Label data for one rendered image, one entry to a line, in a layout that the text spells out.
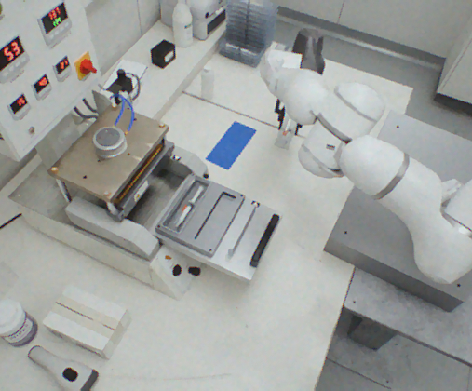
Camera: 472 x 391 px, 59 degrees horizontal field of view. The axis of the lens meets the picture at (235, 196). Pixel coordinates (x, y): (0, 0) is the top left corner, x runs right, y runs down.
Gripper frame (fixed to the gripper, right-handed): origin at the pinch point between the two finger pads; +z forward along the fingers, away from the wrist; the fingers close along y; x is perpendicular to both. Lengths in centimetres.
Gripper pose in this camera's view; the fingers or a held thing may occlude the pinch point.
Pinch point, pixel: (289, 124)
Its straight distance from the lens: 156.7
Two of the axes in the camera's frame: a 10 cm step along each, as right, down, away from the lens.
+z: -0.6, 5.6, 8.3
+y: 9.3, 3.3, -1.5
